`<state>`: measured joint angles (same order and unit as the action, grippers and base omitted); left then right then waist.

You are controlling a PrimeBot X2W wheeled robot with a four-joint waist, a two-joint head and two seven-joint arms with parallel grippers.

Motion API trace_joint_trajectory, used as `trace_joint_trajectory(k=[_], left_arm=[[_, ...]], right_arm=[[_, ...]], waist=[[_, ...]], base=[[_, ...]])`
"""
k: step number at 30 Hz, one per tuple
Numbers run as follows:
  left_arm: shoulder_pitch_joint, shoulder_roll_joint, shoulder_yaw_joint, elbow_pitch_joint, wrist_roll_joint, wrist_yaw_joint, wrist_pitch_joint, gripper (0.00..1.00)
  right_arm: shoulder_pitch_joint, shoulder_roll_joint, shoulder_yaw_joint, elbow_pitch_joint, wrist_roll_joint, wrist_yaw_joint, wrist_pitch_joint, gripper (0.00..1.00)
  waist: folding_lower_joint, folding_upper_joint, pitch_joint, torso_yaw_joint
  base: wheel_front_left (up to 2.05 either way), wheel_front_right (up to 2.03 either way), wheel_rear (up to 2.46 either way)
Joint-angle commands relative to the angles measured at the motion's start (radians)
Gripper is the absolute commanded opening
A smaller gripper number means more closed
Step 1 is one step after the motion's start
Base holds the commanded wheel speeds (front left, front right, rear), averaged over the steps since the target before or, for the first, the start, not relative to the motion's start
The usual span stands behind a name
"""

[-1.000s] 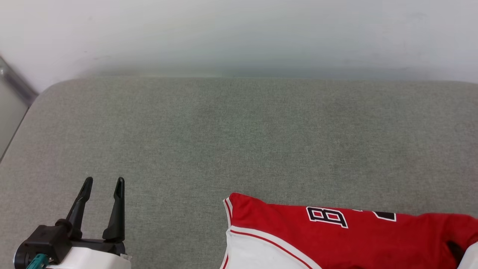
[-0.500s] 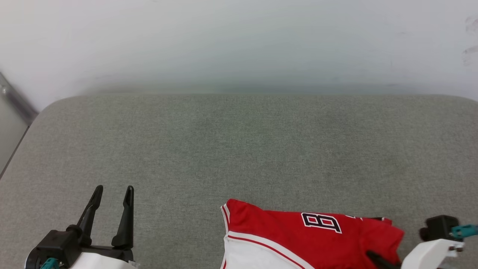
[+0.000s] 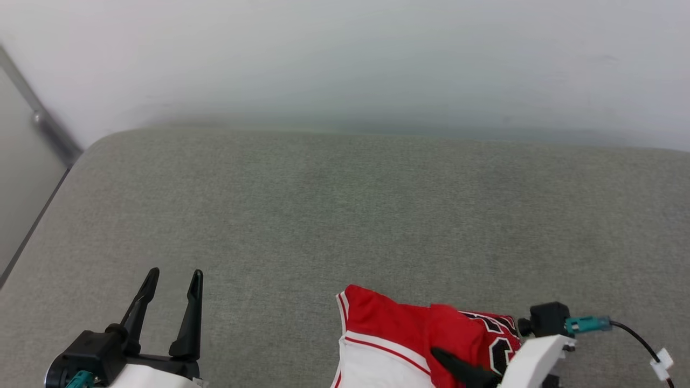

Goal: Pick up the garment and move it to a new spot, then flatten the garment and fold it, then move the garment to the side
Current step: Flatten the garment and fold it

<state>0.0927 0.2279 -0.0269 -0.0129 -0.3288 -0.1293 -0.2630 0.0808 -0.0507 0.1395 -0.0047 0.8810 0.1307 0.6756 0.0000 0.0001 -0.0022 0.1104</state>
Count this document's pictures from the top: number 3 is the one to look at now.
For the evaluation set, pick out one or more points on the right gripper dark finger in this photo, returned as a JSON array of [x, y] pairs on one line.
[[463, 369]]

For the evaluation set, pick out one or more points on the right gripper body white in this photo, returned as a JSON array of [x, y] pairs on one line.
[[531, 361]]

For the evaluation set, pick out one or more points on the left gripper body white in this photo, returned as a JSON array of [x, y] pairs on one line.
[[156, 374]]

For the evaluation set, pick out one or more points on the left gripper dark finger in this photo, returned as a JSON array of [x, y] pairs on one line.
[[190, 318], [141, 304]]

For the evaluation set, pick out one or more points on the red Bulls basketball jersey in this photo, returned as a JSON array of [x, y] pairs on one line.
[[399, 334]]

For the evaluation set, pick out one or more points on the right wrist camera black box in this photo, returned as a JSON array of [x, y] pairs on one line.
[[547, 319]]

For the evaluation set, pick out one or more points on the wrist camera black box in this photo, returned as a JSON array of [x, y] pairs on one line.
[[94, 353], [547, 319]]

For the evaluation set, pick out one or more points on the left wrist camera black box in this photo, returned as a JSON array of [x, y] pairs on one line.
[[94, 353]]

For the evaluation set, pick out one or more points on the grey metal wall strip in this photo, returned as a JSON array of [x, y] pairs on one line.
[[51, 129]]

